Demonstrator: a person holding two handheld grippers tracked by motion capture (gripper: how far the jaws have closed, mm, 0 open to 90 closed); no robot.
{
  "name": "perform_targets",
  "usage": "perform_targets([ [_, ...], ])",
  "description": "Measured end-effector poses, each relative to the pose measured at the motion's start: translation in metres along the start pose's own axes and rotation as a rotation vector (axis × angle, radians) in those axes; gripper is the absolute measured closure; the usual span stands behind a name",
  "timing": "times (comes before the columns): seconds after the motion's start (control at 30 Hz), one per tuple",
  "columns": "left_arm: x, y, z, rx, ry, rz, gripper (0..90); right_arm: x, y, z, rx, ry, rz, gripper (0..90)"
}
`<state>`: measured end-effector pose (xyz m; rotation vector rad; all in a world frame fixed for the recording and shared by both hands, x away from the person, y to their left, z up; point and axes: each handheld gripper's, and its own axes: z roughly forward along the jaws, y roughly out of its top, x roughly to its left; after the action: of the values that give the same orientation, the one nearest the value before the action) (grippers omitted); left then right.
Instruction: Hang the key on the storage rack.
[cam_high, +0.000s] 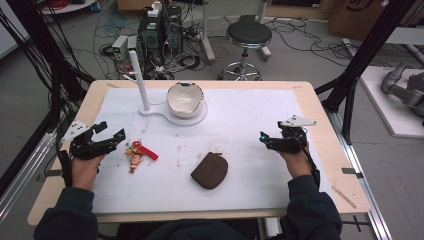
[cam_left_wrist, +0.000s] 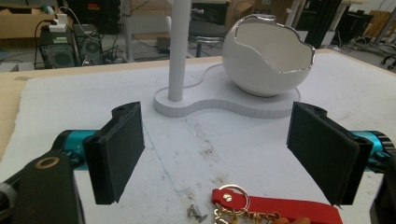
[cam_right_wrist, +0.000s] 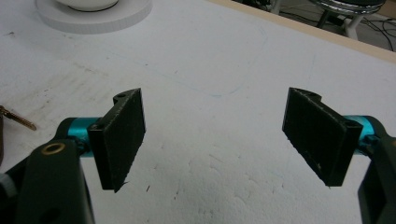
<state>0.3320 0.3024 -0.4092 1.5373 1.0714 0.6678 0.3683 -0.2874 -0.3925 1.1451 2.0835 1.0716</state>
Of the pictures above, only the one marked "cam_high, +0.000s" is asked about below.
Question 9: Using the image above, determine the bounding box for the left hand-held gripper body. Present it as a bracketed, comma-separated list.
[60, 119, 118, 161]

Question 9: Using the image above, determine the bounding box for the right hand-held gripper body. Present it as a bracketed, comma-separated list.
[278, 115, 317, 154]

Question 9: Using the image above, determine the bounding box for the red strap figurine keychain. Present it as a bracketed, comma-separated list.
[124, 140, 160, 174]

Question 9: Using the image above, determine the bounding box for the person's right hand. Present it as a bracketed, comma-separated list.
[278, 142, 313, 180]

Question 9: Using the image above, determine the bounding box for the person's left hand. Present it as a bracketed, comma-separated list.
[71, 153, 106, 192]

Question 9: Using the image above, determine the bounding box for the white table mat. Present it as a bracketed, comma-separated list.
[91, 87, 334, 215]

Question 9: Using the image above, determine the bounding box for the white branch stand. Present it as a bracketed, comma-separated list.
[122, 49, 209, 128]

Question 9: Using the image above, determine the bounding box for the wooden table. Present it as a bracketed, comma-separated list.
[27, 79, 372, 227]

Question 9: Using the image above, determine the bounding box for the brown pouch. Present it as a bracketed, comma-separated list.
[190, 151, 230, 191]

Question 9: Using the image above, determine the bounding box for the white eggshell bowl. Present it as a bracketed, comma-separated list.
[166, 81, 205, 120]

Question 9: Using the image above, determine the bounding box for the small white device box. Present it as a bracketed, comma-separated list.
[111, 34, 139, 62]

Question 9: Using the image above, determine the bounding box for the white platform board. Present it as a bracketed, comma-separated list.
[359, 65, 424, 140]

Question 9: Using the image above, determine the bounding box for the black computer tower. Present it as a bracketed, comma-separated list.
[163, 5, 184, 55]
[137, 13, 166, 66]

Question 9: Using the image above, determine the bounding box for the black round stool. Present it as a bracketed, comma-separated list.
[217, 20, 273, 82]

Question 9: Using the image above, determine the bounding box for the white metal stand leg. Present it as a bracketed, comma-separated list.
[199, 0, 217, 65]
[257, 0, 273, 63]

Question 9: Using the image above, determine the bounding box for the person's torso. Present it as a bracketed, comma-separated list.
[114, 218, 260, 240]

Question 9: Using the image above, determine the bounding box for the white power strip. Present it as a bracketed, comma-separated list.
[146, 1, 163, 19]

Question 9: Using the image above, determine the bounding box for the cardboard box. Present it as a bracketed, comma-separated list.
[327, 0, 424, 42]

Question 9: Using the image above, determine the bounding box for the aluminium rail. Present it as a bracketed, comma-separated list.
[324, 109, 394, 240]
[0, 130, 58, 223]

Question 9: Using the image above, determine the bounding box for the black metal frame post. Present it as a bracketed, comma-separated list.
[314, 0, 412, 145]
[0, 0, 95, 198]

